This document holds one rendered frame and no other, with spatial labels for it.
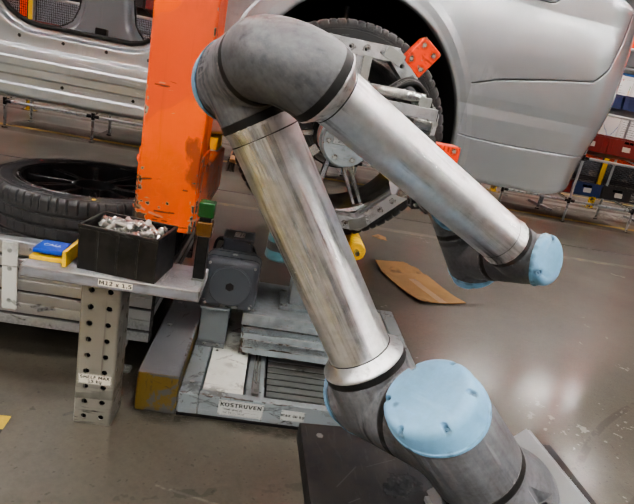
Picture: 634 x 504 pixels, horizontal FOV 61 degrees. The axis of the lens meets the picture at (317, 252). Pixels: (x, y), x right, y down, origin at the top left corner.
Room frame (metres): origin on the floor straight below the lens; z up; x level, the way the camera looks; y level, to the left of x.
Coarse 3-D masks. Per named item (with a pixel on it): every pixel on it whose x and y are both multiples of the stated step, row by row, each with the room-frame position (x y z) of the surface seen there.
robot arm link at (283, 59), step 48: (240, 48) 0.72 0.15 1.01; (288, 48) 0.71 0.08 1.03; (336, 48) 0.73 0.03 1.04; (288, 96) 0.71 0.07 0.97; (336, 96) 0.71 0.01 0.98; (384, 144) 0.76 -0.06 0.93; (432, 144) 0.81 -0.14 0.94; (432, 192) 0.81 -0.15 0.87; (480, 192) 0.85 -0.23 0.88; (480, 240) 0.86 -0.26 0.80; (528, 240) 0.89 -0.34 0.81
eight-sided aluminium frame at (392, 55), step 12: (336, 36) 1.59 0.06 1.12; (360, 48) 1.60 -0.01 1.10; (372, 48) 1.61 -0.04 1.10; (384, 48) 1.61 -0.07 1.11; (396, 48) 1.61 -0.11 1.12; (384, 60) 1.61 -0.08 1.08; (396, 60) 1.61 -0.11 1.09; (396, 72) 1.63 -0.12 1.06; (408, 72) 1.62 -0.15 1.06; (432, 132) 1.63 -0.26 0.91; (372, 204) 1.66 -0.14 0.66; (384, 204) 1.62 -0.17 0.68; (396, 204) 1.63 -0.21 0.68; (348, 216) 1.61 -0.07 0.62; (360, 216) 1.61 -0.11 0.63; (372, 216) 1.62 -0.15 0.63; (348, 228) 1.61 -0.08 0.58; (360, 228) 1.61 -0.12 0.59
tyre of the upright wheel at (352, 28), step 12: (312, 24) 1.67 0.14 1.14; (324, 24) 1.67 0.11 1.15; (336, 24) 1.68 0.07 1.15; (348, 24) 1.68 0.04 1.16; (360, 24) 1.68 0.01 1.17; (372, 24) 1.70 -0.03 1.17; (348, 36) 1.68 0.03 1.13; (360, 36) 1.68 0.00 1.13; (372, 36) 1.69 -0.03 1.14; (384, 36) 1.69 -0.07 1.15; (396, 36) 1.71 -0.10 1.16; (408, 48) 1.70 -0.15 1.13; (432, 84) 1.71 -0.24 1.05; (432, 96) 1.71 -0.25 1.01; (240, 168) 1.66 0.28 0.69; (384, 216) 1.71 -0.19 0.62; (372, 228) 1.71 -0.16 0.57
